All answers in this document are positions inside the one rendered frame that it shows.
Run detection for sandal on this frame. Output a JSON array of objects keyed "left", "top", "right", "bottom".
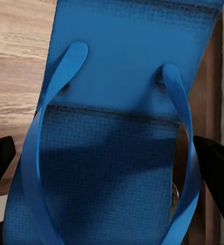
[{"left": 3, "top": 0, "right": 224, "bottom": 245}]

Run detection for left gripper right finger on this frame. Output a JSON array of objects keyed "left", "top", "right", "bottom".
[{"left": 192, "top": 136, "right": 224, "bottom": 218}]

